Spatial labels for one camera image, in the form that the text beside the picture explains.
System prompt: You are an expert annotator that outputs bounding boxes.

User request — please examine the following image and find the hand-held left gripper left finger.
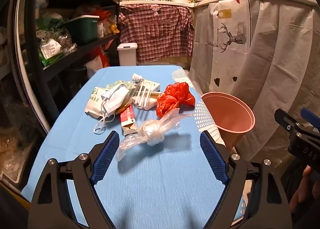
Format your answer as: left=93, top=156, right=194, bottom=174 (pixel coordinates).
left=28, top=130, right=120, bottom=229

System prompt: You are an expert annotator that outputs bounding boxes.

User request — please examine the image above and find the orange snack bag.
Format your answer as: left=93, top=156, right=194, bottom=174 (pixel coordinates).
left=96, top=48, right=110, bottom=68

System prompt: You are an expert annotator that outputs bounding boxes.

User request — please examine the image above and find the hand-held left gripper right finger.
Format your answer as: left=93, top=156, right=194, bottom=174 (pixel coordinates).
left=199, top=130, right=292, bottom=229

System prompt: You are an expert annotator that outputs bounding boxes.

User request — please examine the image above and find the clear plastic bag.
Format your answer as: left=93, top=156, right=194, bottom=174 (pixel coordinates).
left=115, top=108, right=195, bottom=162

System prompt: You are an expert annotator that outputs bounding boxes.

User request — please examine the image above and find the red and white carton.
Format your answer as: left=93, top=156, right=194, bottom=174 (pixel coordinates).
left=119, top=105, right=138, bottom=136

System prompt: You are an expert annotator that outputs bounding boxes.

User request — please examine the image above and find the person's right hand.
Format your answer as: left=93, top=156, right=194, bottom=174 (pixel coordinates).
left=290, top=165, right=320, bottom=213

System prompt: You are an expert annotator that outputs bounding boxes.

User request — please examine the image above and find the red plaid shirt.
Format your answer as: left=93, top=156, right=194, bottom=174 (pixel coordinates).
left=119, top=4, right=195, bottom=63

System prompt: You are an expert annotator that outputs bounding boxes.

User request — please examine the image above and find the white tissue packet green print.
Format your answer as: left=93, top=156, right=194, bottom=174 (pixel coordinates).
left=85, top=86, right=110, bottom=119

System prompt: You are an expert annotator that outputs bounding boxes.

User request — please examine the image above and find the grey curtain cloth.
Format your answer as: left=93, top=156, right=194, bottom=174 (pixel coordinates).
left=246, top=0, right=320, bottom=169

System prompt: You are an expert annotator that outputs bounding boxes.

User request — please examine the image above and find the white deer print cloth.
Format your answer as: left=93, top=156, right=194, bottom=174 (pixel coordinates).
left=189, top=0, right=263, bottom=109

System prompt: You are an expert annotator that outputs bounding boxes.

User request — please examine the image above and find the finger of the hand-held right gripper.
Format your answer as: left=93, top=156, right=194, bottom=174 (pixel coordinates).
left=301, top=108, right=320, bottom=132
left=274, top=109, right=300, bottom=132

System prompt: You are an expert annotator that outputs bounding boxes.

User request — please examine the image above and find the white face mask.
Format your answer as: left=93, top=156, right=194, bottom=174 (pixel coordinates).
left=94, top=84, right=130, bottom=134

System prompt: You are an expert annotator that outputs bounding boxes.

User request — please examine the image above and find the white pedal bin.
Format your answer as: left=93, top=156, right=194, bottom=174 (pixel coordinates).
left=117, top=43, right=138, bottom=66

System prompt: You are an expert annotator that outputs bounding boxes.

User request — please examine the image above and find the red bag on shelf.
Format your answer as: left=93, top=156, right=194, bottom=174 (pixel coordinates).
left=91, top=9, right=110, bottom=21

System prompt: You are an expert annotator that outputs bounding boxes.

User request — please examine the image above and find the clear pack of white sticks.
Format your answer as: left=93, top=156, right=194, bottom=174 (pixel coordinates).
left=131, top=80, right=162, bottom=111

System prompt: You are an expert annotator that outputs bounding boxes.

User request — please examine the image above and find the red plastic bag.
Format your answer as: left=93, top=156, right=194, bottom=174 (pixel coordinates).
left=156, top=82, right=196, bottom=117

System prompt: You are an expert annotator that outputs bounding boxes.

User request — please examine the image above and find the pink plastic bin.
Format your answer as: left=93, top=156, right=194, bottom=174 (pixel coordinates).
left=201, top=91, right=256, bottom=152

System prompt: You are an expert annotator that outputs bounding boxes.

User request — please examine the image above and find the green storage box white lid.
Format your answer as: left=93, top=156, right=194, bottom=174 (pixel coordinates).
left=64, top=15, right=100, bottom=44

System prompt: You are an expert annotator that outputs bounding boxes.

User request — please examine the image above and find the white plastic bag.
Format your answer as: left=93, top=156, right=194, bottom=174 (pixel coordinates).
left=86, top=56, right=103, bottom=79

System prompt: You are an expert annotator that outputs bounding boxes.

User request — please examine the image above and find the green and white food packet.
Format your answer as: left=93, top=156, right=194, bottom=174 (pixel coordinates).
left=39, top=38, right=63, bottom=66

